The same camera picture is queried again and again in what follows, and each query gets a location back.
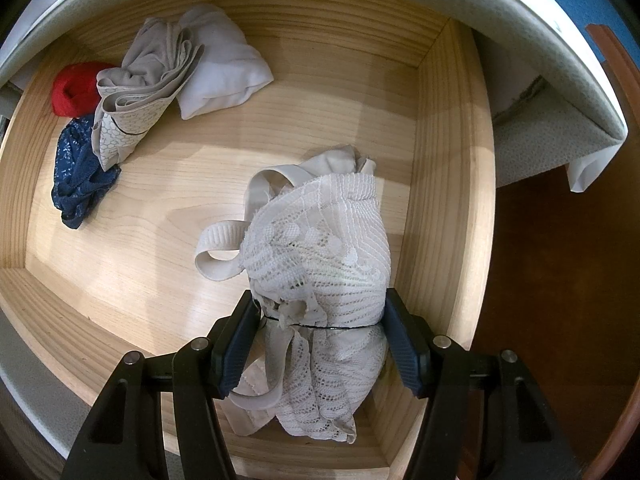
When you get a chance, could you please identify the blue foam mat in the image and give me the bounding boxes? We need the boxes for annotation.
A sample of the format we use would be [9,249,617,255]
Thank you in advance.
[545,0,626,78]

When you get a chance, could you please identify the navy lace underwear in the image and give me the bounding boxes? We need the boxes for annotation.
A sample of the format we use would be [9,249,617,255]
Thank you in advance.
[51,112,122,231]

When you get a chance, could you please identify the wooden drawer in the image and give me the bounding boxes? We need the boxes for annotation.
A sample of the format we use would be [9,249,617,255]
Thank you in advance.
[0,0,498,480]

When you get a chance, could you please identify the red underwear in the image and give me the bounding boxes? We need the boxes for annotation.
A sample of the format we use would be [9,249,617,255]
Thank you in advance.
[51,61,117,118]

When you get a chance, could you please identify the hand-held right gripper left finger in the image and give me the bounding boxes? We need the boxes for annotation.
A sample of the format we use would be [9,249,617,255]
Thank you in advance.
[60,287,261,480]

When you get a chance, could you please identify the white lace bra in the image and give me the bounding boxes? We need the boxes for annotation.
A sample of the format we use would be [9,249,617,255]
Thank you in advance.
[194,144,392,446]

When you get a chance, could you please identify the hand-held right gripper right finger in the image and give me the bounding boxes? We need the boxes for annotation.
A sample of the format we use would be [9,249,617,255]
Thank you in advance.
[382,287,583,480]

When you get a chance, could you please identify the beige honeycomb print underwear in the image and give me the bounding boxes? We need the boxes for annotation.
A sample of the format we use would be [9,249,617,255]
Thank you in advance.
[92,16,206,172]

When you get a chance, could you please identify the brown wooden frame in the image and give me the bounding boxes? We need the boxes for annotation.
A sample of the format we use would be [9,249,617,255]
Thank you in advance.
[586,23,640,96]

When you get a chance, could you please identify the white sock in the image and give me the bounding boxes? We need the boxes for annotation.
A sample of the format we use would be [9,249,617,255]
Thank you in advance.
[175,4,275,121]

